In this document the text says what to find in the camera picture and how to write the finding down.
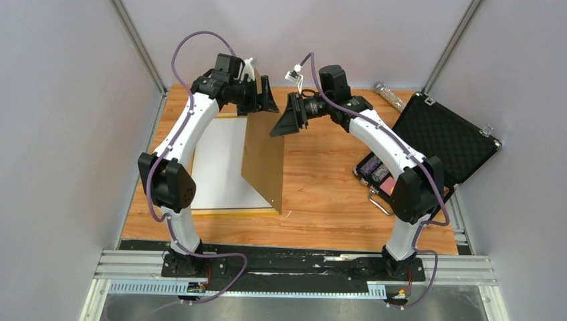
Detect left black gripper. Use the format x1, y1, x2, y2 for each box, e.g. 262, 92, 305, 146
230, 76, 279, 117

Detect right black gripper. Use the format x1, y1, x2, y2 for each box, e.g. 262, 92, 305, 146
271, 91, 334, 136

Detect brown cardboard backing board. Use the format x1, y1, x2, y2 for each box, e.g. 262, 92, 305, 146
240, 68, 286, 215

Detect sunset landscape photo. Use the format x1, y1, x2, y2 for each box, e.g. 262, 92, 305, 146
191, 117, 273, 210

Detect yellow wooden picture frame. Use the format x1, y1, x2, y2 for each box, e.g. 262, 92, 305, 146
188, 112, 282, 217

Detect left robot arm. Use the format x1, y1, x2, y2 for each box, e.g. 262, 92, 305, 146
137, 53, 278, 277

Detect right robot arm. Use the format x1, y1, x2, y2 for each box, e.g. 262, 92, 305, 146
270, 64, 444, 280

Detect black aluminium chip case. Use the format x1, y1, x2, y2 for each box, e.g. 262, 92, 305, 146
356, 93, 501, 215

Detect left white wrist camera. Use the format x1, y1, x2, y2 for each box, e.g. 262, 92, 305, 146
240, 57, 257, 82

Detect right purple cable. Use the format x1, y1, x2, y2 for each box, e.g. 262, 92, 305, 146
299, 52, 451, 310

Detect purple cable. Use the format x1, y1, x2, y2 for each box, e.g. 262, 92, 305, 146
299, 52, 451, 310
102, 31, 248, 321

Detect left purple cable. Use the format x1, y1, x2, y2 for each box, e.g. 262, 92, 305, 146
102, 31, 248, 321

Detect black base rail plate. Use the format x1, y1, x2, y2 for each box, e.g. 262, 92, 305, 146
116, 239, 473, 296

